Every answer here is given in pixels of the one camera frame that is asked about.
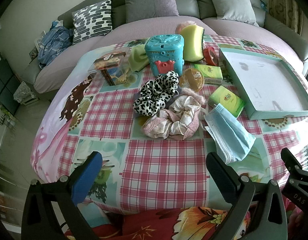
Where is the red floral blanket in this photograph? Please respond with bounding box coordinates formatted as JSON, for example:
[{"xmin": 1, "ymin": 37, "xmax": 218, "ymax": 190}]
[{"xmin": 64, "ymin": 202, "xmax": 308, "ymax": 240}]

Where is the blue crumpled clothing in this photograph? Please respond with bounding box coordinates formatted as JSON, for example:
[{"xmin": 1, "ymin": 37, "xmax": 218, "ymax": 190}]
[{"xmin": 38, "ymin": 20, "xmax": 74, "ymax": 68}]

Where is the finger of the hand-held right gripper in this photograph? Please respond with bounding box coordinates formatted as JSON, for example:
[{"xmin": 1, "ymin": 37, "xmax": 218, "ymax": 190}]
[{"xmin": 281, "ymin": 148, "xmax": 305, "ymax": 174}]

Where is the black white patterned pillow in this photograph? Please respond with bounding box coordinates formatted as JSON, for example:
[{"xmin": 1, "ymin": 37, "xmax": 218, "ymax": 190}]
[{"xmin": 72, "ymin": 0, "xmax": 113, "ymax": 45}]

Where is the pink fluffy cloth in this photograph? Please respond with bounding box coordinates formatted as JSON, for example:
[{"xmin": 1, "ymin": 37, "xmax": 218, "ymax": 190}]
[{"xmin": 175, "ymin": 21, "xmax": 198, "ymax": 34}]

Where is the teal toy box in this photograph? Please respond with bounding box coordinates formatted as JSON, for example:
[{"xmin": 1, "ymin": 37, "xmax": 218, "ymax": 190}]
[{"xmin": 145, "ymin": 34, "xmax": 185, "ymax": 77}]

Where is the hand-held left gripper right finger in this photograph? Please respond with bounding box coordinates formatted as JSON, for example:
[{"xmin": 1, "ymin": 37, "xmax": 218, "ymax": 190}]
[{"xmin": 206, "ymin": 152, "xmax": 288, "ymax": 240}]

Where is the checked printed tablecloth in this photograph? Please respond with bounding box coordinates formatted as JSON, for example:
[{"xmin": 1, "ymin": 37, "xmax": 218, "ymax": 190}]
[{"xmin": 30, "ymin": 34, "xmax": 308, "ymax": 215}]

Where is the green tissue pack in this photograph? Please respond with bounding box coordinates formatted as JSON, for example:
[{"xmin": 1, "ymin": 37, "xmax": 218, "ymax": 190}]
[
  {"xmin": 207, "ymin": 85, "xmax": 246, "ymax": 118},
  {"xmin": 194, "ymin": 64, "xmax": 223, "ymax": 85}
]

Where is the dark cabinet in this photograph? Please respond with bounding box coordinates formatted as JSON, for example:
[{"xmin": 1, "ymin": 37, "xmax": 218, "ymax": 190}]
[{"xmin": 0, "ymin": 52, "xmax": 21, "ymax": 115}]

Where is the mauve sofa seat cushion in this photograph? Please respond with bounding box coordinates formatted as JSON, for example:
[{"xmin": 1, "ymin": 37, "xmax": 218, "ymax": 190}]
[
  {"xmin": 201, "ymin": 17, "xmax": 304, "ymax": 61},
  {"xmin": 35, "ymin": 19, "xmax": 217, "ymax": 93}
]

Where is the yellow sponge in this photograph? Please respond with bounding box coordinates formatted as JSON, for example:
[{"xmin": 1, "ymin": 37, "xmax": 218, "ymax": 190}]
[{"xmin": 180, "ymin": 24, "xmax": 205, "ymax": 62}]

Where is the leopard print scrunchie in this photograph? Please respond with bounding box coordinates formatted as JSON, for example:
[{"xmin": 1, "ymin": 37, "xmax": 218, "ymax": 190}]
[{"xmin": 133, "ymin": 70, "xmax": 180, "ymax": 117}]

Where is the pink fuzzy scrunchie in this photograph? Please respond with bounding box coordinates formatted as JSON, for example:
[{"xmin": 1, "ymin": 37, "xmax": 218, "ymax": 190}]
[{"xmin": 179, "ymin": 87, "xmax": 208, "ymax": 107}]

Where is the light grey cushion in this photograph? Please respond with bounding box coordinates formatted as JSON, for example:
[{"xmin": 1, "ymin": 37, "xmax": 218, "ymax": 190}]
[{"xmin": 206, "ymin": 0, "xmax": 260, "ymax": 27}]

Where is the green cloth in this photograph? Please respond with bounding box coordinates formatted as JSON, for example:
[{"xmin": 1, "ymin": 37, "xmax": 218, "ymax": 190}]
[{"xmin": 128, "ymin": 44, "xmax": 151, "ymax": 72}]

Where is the round yellow compact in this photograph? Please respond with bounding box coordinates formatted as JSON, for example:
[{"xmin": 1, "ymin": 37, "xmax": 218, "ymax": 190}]
[{"xmin": 179, "ymin": 67, "xmax": 205, "ymax": 92}]

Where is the transparent brown gift box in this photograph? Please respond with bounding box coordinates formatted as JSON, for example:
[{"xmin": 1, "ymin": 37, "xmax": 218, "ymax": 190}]
[{"xmin": 88, "ymin": 50, "xmax": 132, "ymax": 87}]

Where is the patterned curtain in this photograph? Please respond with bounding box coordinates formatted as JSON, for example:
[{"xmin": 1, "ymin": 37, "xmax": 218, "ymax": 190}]
[{"xmin": 266, "ymin": 0, "xmax": 304, "ymax": 34}]

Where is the red round container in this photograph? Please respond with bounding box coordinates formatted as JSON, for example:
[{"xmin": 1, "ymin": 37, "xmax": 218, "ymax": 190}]
[{"xmin": 202, "ymin": 46, "xmax": 219, "ymax": 65}]

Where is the teal cardboard tray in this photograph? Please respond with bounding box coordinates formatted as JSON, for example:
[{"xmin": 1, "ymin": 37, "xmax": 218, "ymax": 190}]
[{"xmin": 219, "ymin": 47, "xmax": 308, "ymax": 120}]

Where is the blue face mask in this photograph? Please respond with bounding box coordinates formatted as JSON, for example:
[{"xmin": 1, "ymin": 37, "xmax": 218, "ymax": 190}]
[{"xmin": 204, "ymin": 103, "xmax": 256, "ymax": 165}]

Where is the grey sofa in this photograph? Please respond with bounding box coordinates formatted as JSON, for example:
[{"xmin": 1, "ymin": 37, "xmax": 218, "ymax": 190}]
[{"xmin": 21, "ymin": 0, "xmax": 308, "ymax": 100}]

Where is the white patterned storage box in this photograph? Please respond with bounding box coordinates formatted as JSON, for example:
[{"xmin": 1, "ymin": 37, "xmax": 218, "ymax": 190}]
[{"xmin": 13, "ymin": 81, "xmax": 41, "ymax": 105}]

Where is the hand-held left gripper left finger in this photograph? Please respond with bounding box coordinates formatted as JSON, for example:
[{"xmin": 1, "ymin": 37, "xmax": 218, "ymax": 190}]
[{"xmin": 21, "ymin": 151, "xmax": 103, "ymax": 240}]

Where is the purple-grey cushion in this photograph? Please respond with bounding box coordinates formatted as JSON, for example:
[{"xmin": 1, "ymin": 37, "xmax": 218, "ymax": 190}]
[{"xmin": 123, "ymin": 0, "xmax": 179, "ymax": 23}]

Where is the pink satin scrunchie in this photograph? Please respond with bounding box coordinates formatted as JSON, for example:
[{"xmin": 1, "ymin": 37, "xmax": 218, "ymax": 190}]
[{"xmin": 141, "ymin": 95, "xmax": 207, "ymax": 140}]

